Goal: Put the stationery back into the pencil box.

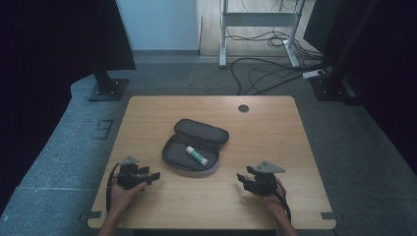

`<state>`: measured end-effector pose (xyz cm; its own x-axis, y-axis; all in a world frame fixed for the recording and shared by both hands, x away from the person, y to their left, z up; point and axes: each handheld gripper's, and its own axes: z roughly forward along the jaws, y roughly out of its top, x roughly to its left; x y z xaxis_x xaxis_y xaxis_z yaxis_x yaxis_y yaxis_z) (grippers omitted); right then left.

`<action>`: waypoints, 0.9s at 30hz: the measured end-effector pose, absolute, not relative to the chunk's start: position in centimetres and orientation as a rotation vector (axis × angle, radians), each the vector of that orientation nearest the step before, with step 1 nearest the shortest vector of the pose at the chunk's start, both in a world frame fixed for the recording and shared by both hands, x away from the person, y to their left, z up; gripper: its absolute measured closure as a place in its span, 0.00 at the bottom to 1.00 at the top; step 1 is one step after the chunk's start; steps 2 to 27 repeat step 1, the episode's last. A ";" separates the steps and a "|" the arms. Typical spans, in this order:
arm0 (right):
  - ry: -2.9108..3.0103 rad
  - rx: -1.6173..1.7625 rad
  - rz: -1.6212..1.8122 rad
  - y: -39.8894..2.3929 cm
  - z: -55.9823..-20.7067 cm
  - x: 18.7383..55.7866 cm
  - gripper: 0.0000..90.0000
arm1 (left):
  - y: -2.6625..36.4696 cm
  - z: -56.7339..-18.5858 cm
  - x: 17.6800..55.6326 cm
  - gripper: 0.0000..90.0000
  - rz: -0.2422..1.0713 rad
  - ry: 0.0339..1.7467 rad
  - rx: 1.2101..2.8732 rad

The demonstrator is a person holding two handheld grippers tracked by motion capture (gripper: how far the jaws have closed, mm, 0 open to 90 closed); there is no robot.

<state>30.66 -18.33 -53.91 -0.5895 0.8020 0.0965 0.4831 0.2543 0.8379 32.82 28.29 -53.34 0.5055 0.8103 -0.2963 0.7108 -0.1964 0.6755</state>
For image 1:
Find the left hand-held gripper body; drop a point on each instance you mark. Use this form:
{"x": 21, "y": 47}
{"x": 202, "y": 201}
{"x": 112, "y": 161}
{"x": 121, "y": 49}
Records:
{"x": 127, "y": 179}

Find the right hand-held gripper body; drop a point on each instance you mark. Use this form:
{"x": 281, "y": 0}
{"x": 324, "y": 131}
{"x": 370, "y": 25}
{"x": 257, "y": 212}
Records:
{"x": 266, "y": 182}

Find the grey zip pencil case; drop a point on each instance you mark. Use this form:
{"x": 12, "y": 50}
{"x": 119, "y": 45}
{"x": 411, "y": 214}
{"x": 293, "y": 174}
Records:
{"x": 183, "y": 157}

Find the white green glue stick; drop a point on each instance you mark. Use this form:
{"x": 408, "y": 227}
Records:
{"x": 196, "y": 155}

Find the person's left hand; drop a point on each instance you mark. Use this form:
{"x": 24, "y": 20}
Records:
{"x": 123, "y": 196}

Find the person's right hand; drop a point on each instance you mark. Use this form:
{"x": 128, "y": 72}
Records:
{"x": 273, "y": 200}

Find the dark floor socket plate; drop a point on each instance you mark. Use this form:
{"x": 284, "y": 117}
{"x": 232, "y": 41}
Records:
{"x": 103, "y": 129}

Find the round dark table grommet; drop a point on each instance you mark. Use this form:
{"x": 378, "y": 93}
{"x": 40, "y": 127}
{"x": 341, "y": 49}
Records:
{"x": 243, "y": 108}

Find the white power strip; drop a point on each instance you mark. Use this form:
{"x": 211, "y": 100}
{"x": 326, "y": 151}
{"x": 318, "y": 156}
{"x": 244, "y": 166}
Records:
{"x": 313, "y": 73}

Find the black curtain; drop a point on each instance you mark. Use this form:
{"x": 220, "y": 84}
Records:
{"x": 383, "y": 65}
{"x": 49, "y": 65}

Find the black stand with base plate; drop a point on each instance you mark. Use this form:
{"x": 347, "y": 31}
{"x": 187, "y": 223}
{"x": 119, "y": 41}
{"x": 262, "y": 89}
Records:
{"x": 106, "y": 83}
{"x": 331, "y": 85}

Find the white metal desk frame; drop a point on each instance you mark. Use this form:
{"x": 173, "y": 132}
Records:
{"x": 259, "y": 19}

